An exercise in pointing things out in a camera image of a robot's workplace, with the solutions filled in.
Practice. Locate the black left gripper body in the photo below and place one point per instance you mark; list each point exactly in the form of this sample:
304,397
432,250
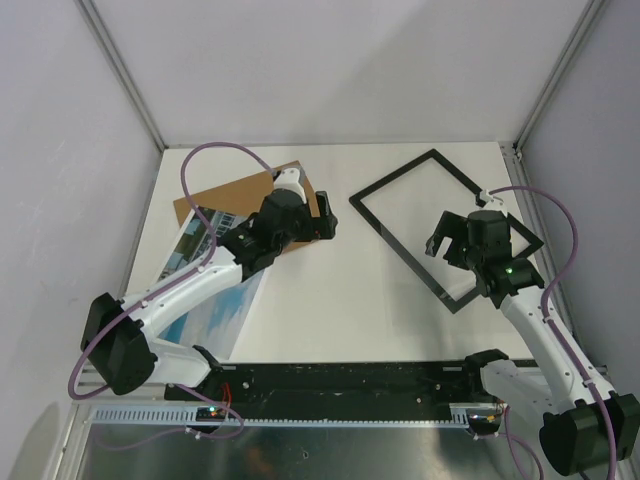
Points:
305,228

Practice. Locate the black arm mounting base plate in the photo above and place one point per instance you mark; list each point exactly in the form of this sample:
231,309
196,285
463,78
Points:
351,392

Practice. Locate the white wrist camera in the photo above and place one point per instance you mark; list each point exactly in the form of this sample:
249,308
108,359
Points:
487,201
291,179

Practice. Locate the aluminium corner post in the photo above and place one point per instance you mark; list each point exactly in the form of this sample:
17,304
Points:
577,39
116,62

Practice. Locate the right aluminium corner post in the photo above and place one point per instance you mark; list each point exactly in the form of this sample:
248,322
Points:
577,39

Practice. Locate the building photo print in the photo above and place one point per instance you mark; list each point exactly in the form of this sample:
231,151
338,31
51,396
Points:
216,323

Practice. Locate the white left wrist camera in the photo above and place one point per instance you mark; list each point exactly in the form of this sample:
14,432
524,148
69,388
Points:
291,179

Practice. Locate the white slotted cable duct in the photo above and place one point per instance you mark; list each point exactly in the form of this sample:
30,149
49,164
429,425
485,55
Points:
460,416

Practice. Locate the brown frame backing board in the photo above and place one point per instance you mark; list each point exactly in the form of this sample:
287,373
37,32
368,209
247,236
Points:
243,197

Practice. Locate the wooden picture frame black front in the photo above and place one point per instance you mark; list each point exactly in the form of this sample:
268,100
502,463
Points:
403,208

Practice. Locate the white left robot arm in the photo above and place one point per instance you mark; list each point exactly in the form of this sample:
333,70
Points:
122,339

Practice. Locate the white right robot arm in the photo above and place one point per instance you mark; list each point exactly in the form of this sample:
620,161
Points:
582,422

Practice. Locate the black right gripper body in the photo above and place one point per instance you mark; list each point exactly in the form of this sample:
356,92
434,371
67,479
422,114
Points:
473,255

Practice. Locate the left aluminium corner post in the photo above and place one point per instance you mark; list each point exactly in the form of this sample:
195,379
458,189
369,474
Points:
116,62

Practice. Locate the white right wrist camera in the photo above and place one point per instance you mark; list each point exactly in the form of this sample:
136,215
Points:
487,201

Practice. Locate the aluminium table edge rail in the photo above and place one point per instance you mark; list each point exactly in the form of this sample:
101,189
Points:
531,205

